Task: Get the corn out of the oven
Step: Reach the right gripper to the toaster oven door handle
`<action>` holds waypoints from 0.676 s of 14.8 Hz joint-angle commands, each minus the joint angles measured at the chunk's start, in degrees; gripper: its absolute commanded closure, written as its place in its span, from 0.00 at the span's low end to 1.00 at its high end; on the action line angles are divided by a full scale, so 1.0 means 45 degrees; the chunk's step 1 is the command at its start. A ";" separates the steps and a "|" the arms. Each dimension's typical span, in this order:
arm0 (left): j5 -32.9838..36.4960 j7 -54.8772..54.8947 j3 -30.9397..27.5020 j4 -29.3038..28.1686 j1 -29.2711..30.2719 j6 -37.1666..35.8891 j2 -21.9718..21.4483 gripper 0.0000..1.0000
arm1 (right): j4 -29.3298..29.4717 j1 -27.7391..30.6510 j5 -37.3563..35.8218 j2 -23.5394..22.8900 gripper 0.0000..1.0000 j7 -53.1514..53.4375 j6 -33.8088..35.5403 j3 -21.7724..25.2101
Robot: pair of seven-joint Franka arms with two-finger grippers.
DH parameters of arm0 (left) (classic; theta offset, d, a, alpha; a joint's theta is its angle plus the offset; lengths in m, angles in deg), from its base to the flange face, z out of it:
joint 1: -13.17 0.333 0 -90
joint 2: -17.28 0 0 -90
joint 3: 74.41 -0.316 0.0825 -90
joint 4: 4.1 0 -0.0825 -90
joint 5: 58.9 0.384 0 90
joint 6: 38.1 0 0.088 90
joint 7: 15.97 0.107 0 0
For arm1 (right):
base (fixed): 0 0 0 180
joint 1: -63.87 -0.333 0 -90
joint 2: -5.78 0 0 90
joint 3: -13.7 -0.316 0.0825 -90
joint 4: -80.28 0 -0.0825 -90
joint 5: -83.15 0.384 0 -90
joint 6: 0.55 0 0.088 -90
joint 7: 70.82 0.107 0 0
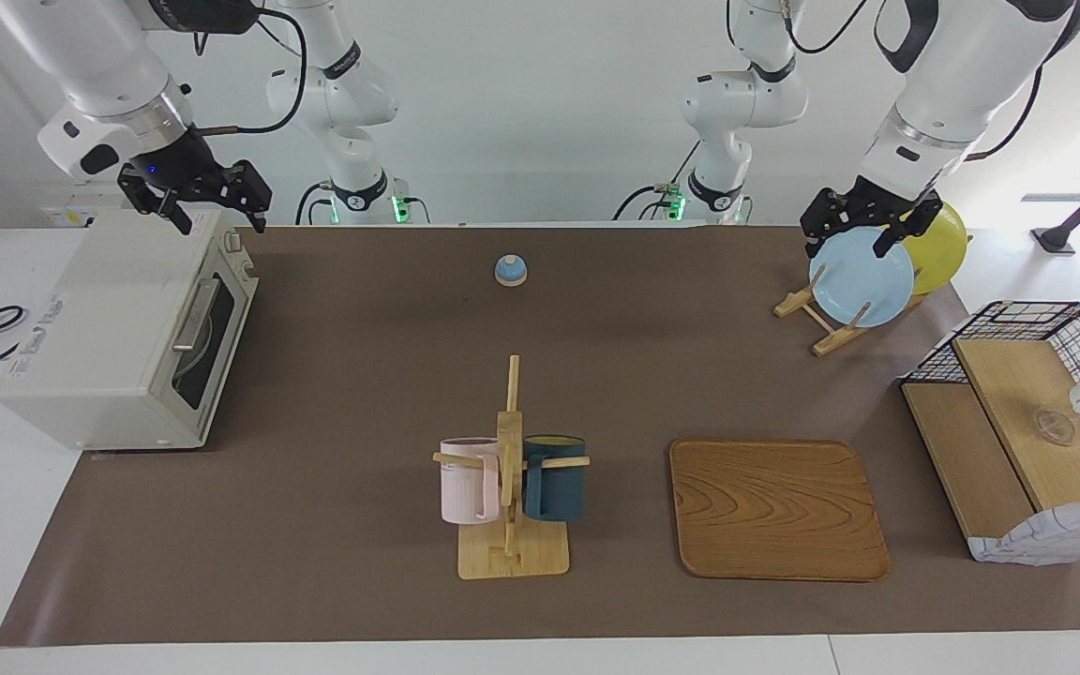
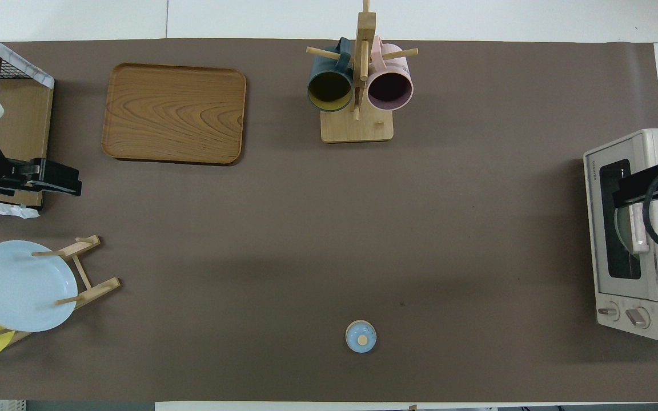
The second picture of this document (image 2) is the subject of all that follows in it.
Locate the pale green plate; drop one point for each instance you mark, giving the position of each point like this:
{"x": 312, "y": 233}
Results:
{"x": 623, "y": 231}

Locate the glass oven door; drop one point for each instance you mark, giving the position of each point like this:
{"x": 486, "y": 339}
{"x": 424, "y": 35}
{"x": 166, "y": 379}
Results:
{"x": 594, "y": 228}

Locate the beige oven knob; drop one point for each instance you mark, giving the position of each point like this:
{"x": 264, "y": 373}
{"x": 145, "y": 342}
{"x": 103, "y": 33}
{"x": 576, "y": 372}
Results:
{"x": 609, "y": 311}
{"x": 638, "y": 317}

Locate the wooden step shelf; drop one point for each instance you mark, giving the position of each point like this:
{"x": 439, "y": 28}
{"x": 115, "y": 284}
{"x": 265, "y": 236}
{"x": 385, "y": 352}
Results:
{"x": 23, "y": 131}

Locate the wooden plate rack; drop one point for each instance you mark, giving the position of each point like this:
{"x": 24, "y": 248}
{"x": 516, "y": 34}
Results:
{"x": 97, "y": 288}

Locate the wooden shelf box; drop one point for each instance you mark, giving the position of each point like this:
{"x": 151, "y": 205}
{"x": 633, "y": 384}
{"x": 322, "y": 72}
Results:
{"x": 26, "y": 69}

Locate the light blue plate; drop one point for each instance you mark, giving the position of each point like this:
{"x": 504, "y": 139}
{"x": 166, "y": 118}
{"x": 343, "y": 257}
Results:
{"x": 15, "y": 291}

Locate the wooden serving tray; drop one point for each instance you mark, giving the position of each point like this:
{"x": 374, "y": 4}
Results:
{"x": 175, "y": 114}

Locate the brown table mat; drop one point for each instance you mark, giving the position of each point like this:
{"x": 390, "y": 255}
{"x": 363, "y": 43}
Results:
{"x": 306, "y": 228}

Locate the pink mug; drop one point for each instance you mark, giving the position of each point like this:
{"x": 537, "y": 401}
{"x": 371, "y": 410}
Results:
{"x": 390, "y": 90}

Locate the dark blue mug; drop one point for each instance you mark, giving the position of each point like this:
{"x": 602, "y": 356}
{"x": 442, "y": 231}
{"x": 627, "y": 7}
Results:
{"x": 329, "y": 91}

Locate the wooden mug tree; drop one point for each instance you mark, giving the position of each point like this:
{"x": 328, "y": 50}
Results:
{"x": 357, "y": 128}

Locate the small blue round lid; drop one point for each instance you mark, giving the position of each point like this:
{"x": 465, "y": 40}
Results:
{"x": 360, "y": 338}

